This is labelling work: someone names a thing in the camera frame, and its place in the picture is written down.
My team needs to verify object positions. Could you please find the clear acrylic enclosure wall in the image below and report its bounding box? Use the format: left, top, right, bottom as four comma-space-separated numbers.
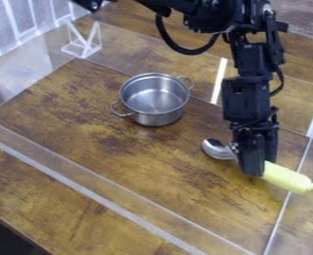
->
0, 25, 313, 255

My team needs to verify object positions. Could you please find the clear acrylic triangle bracket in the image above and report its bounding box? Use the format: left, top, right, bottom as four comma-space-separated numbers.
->
61, 22, 103, 59

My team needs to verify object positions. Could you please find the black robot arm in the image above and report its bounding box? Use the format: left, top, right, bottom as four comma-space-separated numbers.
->
135, 0, 287, 176

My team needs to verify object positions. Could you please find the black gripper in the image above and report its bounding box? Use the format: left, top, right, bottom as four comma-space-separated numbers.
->
222, 76, 279, 176

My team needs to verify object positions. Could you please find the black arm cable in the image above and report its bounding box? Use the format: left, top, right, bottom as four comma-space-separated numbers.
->
155, 13, 222, 56

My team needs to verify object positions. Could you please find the small steel pot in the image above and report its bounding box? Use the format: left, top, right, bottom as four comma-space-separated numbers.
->
111, 73, 195, 127

